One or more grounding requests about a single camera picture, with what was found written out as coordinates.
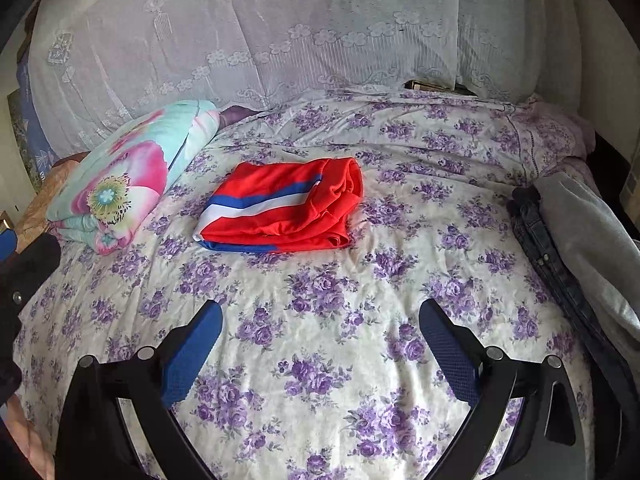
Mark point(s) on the folded teal pink floral quilt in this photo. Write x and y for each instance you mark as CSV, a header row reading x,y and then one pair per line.
x,y
107,197

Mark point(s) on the folded dark denim jeans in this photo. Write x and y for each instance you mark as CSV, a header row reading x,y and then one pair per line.
x,y
537,244

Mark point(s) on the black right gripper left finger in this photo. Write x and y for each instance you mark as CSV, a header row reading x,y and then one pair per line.
x,y
93,439

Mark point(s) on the person's left hand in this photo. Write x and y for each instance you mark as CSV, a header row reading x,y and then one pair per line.
x,y
26,438

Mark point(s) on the red pants with striped side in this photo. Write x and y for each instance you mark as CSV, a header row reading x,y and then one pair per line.
x,y
284,207

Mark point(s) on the brown quilted mattress edge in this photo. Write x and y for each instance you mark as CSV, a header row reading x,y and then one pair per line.
x,y
34,221

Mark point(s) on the purple floral bed sheet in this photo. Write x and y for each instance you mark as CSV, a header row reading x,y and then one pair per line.
x,y
321,371

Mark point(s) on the white lace curtain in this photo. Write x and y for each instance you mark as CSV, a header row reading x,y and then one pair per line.
x,y
96,64

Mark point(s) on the blue patterned fabric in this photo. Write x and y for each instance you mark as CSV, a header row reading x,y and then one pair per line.
x,y
38,145

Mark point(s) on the grey folded garment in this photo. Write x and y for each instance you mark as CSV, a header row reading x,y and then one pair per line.
x,y
598,251

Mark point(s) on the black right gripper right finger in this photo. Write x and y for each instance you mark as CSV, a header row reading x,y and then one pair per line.
x,y
546,441

